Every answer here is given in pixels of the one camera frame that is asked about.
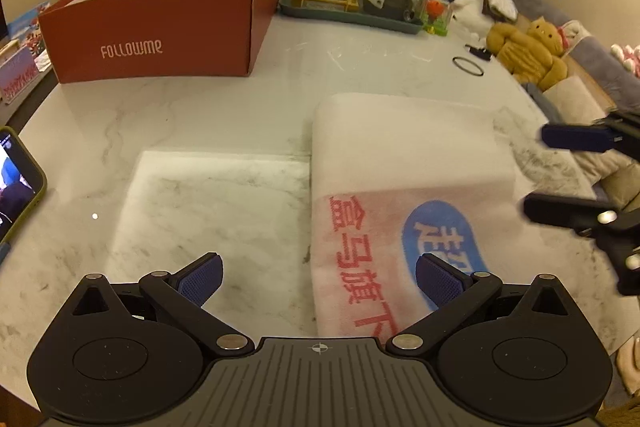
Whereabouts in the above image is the pink white plush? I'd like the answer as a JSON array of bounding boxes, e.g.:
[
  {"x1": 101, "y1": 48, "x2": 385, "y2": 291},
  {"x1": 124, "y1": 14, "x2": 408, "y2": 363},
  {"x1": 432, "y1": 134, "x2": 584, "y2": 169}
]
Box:
[{"x1": 610, "y1": 44, "x2": 640, "y2": 78}]

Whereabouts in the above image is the beige cushion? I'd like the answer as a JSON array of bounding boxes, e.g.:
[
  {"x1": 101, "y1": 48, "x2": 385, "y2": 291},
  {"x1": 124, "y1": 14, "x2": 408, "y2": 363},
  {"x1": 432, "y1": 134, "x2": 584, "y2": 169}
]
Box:
[{"x1": 541, "y1": 74, "x2": 634, "y2": 186}]

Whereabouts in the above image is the black rubber ring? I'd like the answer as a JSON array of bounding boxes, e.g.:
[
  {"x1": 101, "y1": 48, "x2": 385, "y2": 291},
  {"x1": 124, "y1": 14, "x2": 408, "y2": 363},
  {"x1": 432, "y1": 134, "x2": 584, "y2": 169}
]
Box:
[{"x1": 451, "y1": 56, "x2": 485, "y2": 78}]

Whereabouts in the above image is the small black clip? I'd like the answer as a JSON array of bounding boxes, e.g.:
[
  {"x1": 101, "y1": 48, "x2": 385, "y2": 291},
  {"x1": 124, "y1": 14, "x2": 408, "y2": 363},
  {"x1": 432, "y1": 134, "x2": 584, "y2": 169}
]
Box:
[{"x1": 465, "y1": 44, "x2": 491, "y2": 62}]

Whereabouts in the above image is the smartphone in green case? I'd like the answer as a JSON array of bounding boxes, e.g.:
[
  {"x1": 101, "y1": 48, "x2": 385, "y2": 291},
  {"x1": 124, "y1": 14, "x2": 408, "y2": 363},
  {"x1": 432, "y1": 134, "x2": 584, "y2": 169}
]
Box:
[{"x1": 0, "y1": 126, "x2": 48, "y2": 247}]

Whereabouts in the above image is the green toy with orange figure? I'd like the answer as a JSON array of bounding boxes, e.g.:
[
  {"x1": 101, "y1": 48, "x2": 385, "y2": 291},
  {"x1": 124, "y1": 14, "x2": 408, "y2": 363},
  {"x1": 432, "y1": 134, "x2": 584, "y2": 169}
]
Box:
[{"x1": 422, "y1": 0, "x2": 451, "y2": 37}]

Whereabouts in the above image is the white printed shopping bag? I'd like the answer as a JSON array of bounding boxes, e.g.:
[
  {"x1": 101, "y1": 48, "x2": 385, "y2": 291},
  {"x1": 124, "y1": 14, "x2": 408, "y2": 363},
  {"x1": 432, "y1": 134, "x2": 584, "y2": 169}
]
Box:
[{"x1": 311, "y1": 93, "x2": 528, "y2": 340}]

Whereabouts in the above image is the teal dish tray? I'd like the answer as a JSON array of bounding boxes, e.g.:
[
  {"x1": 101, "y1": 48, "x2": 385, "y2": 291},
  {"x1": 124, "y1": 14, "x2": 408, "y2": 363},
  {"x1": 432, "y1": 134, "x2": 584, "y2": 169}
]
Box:
[{"x1": 279, "y1": 0, "x2": 422, "y2": 35}]

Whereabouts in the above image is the red cardboard box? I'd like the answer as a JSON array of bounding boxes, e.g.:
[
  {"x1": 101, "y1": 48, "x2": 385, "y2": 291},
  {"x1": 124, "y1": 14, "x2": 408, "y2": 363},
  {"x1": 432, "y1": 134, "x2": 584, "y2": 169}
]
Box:
[{"x1": 39, "y1": 0, "x2": 279, "y2": 83}]

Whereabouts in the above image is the white plush dog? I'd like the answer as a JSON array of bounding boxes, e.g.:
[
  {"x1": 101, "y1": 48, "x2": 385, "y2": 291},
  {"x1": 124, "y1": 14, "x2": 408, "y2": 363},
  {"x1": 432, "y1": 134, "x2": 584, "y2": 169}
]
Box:
[{"x1": 450, "y1": 0, "x2": 495, "y2": 41}]

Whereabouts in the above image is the yellow muscular cat plush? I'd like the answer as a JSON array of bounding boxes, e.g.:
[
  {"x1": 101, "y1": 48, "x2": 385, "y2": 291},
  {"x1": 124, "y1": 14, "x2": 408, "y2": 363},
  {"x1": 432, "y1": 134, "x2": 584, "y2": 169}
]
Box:
[{"x1": 486, "y1": 16, "x2": 568, "y2": 91}]

